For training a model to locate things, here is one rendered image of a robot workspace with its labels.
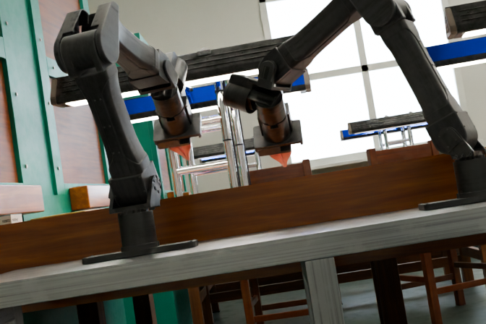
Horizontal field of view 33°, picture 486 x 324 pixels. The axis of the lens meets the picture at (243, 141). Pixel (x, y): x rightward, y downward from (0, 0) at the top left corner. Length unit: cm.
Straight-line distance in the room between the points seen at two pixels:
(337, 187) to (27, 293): 65
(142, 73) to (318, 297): 58
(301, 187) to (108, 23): 51
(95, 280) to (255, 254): 25
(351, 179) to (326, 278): 41
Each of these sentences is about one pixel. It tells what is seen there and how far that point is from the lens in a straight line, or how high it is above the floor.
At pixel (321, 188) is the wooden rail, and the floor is 74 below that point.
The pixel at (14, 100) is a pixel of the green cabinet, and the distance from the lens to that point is 227.
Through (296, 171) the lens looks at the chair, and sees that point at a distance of 439.
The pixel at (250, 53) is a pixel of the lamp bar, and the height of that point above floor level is 108.
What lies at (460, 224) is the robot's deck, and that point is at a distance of 128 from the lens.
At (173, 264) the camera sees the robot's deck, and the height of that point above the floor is 66.
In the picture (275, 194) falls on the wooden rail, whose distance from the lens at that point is 163.
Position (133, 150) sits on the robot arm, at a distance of 144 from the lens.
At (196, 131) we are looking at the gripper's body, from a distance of 171.
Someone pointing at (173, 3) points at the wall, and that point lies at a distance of 722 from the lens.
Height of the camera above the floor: 73
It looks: 4 degrees up
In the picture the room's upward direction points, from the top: 9 degrees counter-clockwise
